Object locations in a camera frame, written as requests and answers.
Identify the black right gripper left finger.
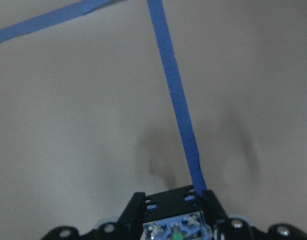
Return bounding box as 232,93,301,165
118,192,147,234

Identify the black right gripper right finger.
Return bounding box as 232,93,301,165
200,190,229,234

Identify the yellow push button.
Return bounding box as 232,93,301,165
141,185,213,240

